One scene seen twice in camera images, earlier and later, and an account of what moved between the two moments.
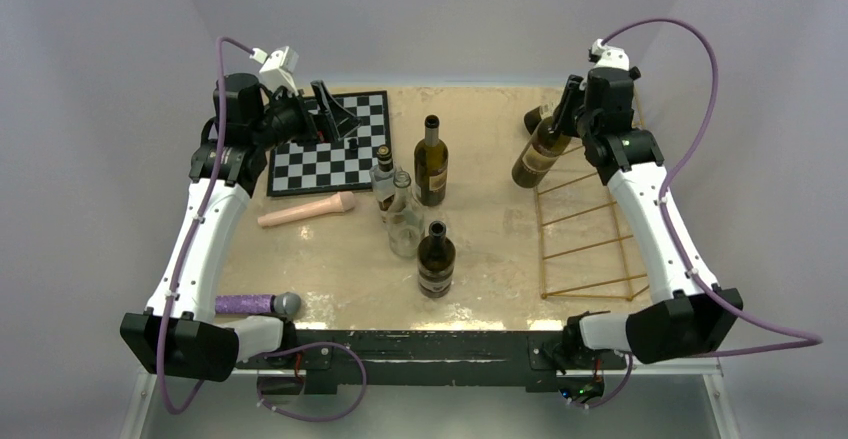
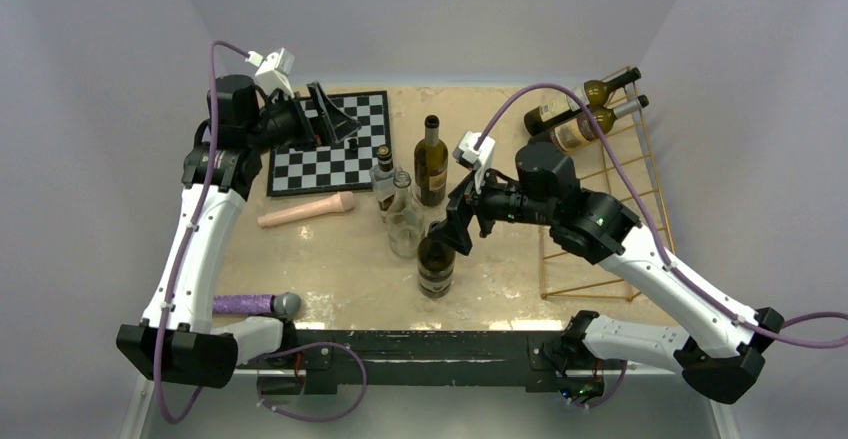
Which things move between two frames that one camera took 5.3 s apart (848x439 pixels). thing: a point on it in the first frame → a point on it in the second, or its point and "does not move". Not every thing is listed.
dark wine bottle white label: (436, 261) does not move
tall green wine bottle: (430, 165) does not move
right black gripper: (576, 89) → (453, 230)
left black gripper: (309, 131) does not move
